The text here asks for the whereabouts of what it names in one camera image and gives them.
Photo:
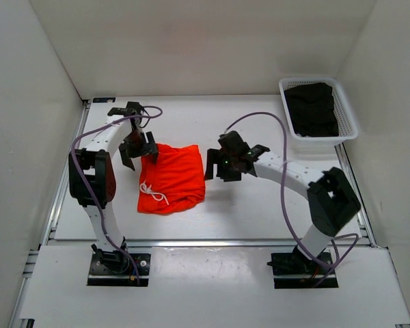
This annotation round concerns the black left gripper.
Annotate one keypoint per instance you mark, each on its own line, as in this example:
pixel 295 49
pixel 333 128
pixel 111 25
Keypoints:
pixel 149 148

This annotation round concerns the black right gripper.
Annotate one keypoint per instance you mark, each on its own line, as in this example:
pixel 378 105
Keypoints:
pixel 214 156

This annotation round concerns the orange shorts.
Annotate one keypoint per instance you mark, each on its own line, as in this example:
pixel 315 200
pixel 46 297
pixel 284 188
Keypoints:
pixel 174 183

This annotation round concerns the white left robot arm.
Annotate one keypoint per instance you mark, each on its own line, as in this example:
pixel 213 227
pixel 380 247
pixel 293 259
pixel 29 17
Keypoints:
pixel 92 180

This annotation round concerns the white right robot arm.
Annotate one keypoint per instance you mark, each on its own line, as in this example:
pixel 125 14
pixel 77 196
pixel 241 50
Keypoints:
pixel 331 199

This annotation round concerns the black folded shorts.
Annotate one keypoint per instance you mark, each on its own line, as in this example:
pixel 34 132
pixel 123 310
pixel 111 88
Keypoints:
pixel 311 109

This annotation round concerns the black corner label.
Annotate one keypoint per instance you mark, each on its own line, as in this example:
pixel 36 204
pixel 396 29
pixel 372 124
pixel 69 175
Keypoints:
pixel 104 100

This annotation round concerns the white plastic basket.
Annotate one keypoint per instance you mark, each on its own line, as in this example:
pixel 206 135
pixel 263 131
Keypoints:
pixel 342 110

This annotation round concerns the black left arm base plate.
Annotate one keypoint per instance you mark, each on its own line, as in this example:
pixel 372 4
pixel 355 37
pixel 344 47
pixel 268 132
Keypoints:
pixel 117 270

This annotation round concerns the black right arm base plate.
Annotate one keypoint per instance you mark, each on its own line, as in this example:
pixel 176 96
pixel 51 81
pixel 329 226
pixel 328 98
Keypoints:
pixel 289 275

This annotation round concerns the aluminium table edge rail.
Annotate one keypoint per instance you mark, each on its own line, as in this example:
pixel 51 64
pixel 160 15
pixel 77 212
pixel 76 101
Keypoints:
pixel 248 212

